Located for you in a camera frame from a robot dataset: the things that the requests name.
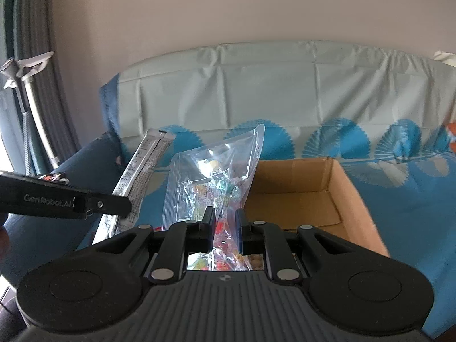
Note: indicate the white cloth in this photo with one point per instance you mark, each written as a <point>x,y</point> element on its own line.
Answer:
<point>445,57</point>

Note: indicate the cardboard box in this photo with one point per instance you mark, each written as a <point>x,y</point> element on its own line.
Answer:
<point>295,185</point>

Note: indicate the grey curtain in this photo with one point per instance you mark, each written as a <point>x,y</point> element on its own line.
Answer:
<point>64,114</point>

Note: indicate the silver snack packet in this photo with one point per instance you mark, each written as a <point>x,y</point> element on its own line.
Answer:
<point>142,164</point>

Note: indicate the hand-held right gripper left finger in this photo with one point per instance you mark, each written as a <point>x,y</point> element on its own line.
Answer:
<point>206,235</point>

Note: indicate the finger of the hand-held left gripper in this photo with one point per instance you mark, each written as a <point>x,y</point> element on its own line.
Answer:
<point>107,206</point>

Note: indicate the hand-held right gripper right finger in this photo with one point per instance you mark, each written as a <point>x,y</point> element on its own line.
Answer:
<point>244,237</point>

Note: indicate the clear candy bag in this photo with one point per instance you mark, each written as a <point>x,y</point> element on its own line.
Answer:
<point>213,171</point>

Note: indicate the blue white printed sheet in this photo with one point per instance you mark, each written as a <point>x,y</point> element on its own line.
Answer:
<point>285,89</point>

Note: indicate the orange pillow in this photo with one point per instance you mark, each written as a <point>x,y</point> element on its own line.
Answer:
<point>452,130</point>

